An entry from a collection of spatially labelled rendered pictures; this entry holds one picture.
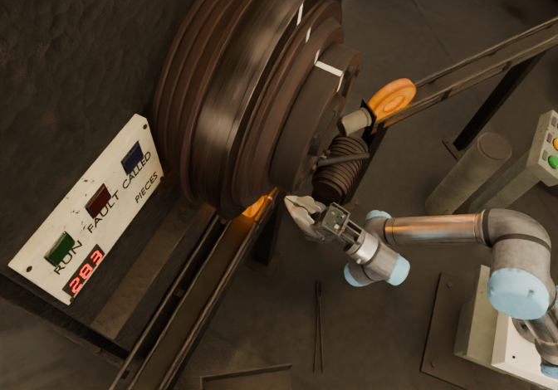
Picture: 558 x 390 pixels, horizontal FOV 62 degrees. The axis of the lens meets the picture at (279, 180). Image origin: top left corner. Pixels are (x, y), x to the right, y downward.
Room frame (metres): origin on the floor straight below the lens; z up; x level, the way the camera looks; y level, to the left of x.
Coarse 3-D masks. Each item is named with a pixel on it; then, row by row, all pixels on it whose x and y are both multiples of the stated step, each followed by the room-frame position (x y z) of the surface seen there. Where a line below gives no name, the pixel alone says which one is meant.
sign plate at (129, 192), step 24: (144, 120) 0.36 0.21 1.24; (120, 144) 0.31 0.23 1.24; (144, 144) 0.34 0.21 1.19; (96, 168) 0.27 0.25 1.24; (120, 168) 0.29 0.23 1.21; (144, 168) 0.33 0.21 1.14; (72, 192) 0.23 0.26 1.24; (96, 192) 0.24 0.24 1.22; (120, 192) 0.27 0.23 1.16; (144, 192) 0.31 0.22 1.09; (72, 216) 0.20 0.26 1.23; (120, 216) 0.26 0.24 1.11; (48, 240) 0.16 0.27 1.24; (72, 240) 0.18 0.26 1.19; (96, 240) 0.21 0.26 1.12; (24, 264) 0.13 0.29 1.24; (48, 264) 0.14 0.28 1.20; (72, 264) 0.16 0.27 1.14; (48, 288) 0.12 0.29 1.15; (72, 288) 0.14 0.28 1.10
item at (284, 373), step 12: (228, 372) 0.09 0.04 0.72; (240, 372) 0.09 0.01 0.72; (252, 372) 0.10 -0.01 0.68; (264, 372) 0.11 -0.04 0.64; (276, 372) 0.11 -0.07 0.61; (288, 372) 0.12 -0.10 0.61; (204, 384) 0.06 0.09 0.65; (216, 384) 0.06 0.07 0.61; (228, 384) 0.07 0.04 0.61; (240, 384) 0.07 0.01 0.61; (252, 384) 0.08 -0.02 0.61; (264, 384) 0.08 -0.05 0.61; (276, 384) 0.09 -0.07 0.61; (288, 384) 0.09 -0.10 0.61
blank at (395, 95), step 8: (400, 80) 0.92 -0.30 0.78; (408, 80) 0.94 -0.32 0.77; (384, 88) 0.90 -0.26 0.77; (392, 88) 0.89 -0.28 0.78; (400, 88) 0.90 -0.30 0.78; (408, 88) 0.91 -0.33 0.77; (376, 96) 0.88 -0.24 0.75; (384, 96) 0.87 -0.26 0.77; (392, 96) 0.88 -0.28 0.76; (400, 96) 0.93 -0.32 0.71; (408, 96) 0.93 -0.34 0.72; (376, 104) 0.86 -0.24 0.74; (384, 104) 0.87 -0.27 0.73; (392, 104) 0.92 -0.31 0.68; (400, 104) 0.92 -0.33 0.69; (376, 112) 0.86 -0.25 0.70; (384, 112) 0.88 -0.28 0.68; (392, 112) 0.90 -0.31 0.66
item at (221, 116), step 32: (256, 0) 0.52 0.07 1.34; (288, 0) 0.53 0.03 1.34; (320, 0) 0.59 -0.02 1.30; (256, 32) 0.47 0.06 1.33; (288, 32) 0.48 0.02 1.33; (224, 64) 0.43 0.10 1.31; (256, 64) 0.43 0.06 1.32; (224, 96) 0.39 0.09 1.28; (256, 96) 0.40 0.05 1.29; (224, 128) 0.36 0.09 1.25; (192, 160) 0.33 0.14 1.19; (224, 160) 0.32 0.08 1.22; (192, 192) 0.33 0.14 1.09; (224, 192) 0.31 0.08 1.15
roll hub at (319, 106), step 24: (336, 48) 0.55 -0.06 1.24; (312, 72) 0.49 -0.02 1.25; (312, 96) 0.45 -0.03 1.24; (336, 96) 0.51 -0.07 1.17; (288, 120) 0.41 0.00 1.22; (312, 120) 0.41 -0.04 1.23; (336, 120) 0.52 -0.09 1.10; (288, 144) 0.39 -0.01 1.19; (288, 168) 0.37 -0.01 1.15; (288, 192) 0.37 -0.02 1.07
